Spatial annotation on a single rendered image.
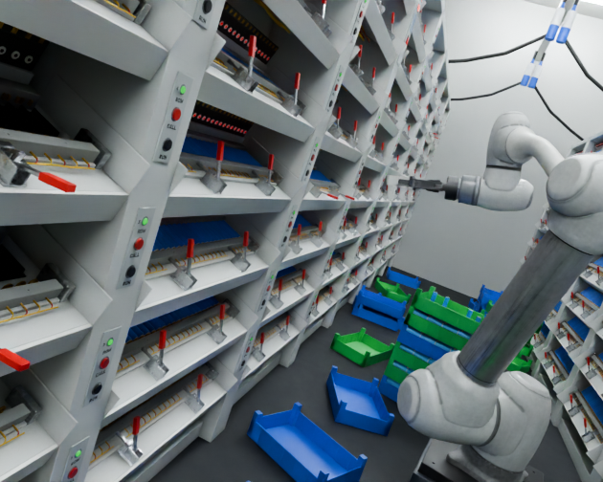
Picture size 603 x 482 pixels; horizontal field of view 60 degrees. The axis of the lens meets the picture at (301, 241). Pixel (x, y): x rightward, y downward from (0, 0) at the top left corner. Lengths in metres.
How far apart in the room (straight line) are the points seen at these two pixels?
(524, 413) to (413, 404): 0.28
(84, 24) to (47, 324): 0.37
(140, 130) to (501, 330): 0.85
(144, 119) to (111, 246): 0.17
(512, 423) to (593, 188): 0.61
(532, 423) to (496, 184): 0.67
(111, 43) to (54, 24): 0.08
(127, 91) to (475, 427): 1.03
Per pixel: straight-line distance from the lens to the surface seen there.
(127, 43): 0.65
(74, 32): 0.60
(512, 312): 1.19
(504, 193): 1.64
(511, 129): 1.63
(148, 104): 0.71
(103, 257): 0.75
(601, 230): 1.11
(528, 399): 1.41
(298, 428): 1.80
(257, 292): 1.41
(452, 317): 2.16
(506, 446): 1.43
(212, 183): 0.95
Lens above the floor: 0.86
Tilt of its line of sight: 9 degrees down
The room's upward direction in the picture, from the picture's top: 19 degrees clockwise
